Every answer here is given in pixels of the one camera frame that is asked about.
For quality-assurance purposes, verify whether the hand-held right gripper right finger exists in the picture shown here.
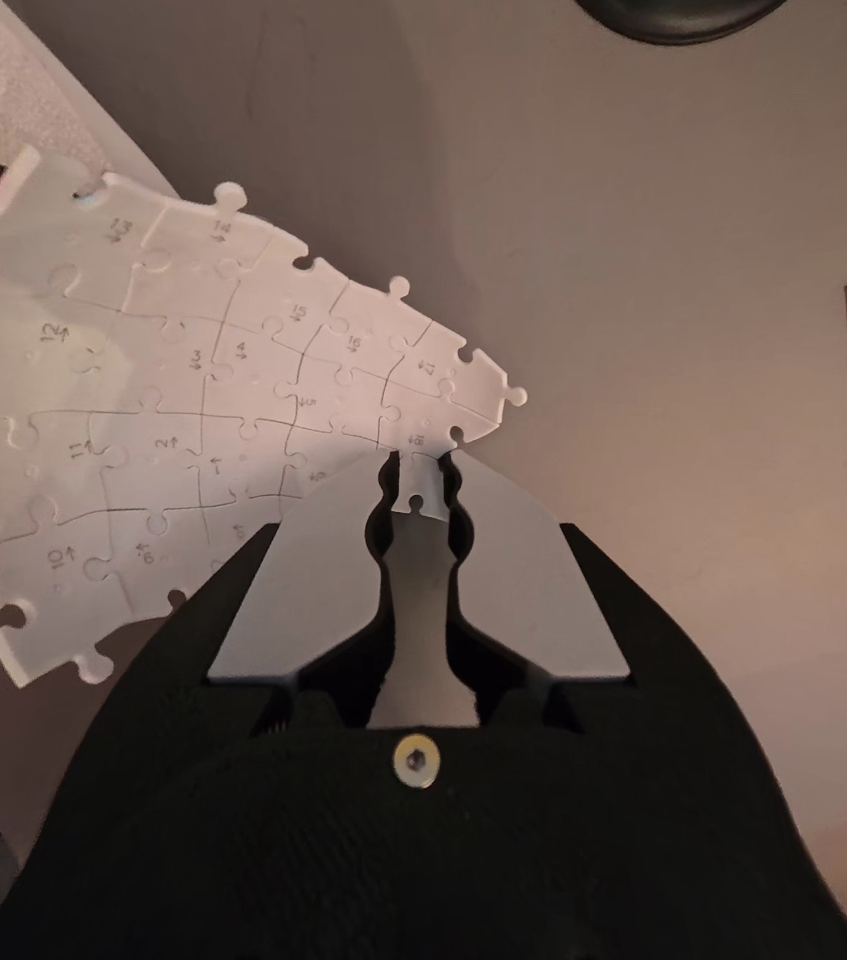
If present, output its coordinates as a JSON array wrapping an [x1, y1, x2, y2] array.
[[446, 450, 632, 688]]

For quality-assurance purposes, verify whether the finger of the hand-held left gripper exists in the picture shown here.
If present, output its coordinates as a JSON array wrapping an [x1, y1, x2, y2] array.
[[0, 0, 177, 196]]

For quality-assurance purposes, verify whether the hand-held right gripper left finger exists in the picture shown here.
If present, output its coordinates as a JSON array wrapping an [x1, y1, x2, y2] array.
[[208, 455, 399, 688]]

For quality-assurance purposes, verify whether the white puzzle piece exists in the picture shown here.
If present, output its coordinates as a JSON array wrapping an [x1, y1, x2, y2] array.
[[391, 447, 467, 523]]

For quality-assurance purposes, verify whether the assembled white puzzle section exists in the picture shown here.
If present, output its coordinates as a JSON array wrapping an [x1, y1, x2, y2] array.
[[0, 143, 530, 688]]

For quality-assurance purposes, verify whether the black round ball stand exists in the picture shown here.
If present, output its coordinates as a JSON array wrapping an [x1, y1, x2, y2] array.
[[574, 0, 789, 46]]

